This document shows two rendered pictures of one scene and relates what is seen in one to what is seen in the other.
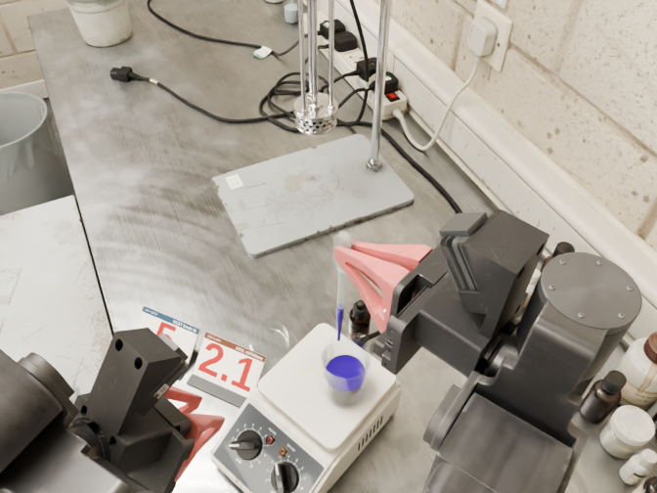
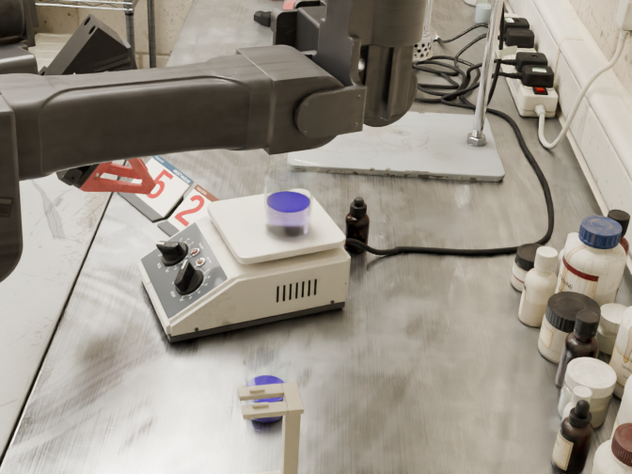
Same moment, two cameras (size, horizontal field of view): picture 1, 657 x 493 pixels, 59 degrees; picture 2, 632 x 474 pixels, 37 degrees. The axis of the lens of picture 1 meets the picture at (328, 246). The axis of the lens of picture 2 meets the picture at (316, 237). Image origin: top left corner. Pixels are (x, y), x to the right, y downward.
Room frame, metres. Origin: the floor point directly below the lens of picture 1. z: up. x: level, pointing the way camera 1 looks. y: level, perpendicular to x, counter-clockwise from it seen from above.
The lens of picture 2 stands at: (-0.45, -0.41, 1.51)
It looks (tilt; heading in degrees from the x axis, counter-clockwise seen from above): 32 degrees down; 25
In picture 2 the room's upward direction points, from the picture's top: 3 degrees clockwise
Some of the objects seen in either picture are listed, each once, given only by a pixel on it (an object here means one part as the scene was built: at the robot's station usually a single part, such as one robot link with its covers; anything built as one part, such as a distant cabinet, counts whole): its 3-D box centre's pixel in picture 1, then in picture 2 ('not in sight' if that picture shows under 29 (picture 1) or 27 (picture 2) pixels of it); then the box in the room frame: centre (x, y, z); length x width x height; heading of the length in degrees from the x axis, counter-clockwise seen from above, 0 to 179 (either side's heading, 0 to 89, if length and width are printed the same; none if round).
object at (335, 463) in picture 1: (313, 415); (251, 262); (0.31, 0.02, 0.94); 0.22 x 0.13 x 0.08; 139
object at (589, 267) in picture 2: not in sight; (591, 271); (0.46, -0.31, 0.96); 0.06 x 0.06 x 0.11
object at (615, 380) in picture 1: (604, 394); (579, 351); (0.34, -0.33, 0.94); 0.03 x 0.03 x 0.08
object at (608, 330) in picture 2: not in sight; (613, 330); (0.42, -0.35, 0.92); 0.04 x 0.04 x 0.04
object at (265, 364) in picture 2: not in sight; (266, 385); (0.15, -0.09, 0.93); 0.04 x 0.04 x 0.06
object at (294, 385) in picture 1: (327, 381); (275, 224); (0.33, 0.00, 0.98); 0.12 x 0.12 x 0.01; 49
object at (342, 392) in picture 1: (347, 370); (291, 198); (0.32, -0.02, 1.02); 0.06 x 0.05 x 0.08; 141
